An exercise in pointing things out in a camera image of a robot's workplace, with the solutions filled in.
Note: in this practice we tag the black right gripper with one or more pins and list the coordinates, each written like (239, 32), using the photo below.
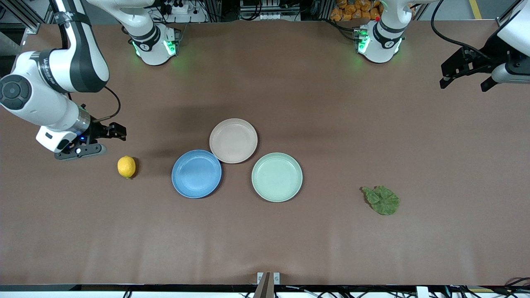
(98, 130)

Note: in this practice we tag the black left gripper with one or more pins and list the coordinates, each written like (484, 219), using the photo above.
(483, 58)

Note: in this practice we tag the yellow lemon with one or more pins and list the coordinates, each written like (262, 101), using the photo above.
(126, 167)

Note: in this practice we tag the green lettuce leaf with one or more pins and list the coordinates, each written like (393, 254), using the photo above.
(383, 200)

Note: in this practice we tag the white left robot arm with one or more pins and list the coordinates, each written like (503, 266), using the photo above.
(383, 41)

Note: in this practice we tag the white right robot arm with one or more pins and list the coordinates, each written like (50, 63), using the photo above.
(37, 111)

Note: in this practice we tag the blue plate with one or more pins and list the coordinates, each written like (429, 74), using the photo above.
(196, 174)

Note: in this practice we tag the beige plate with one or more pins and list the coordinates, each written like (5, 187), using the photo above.
(233, 140)

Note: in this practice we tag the orange snack packets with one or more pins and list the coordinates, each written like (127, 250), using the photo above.
(352, 10)

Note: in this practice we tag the white power strip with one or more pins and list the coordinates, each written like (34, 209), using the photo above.
(176, 7)

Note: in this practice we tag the mint green plate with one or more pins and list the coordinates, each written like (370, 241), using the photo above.
(277, 177)

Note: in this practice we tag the aluminium frame profile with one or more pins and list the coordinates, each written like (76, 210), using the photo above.
(25, 14)

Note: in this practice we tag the metal table edge bracket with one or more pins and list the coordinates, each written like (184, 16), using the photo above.
(268, 283)

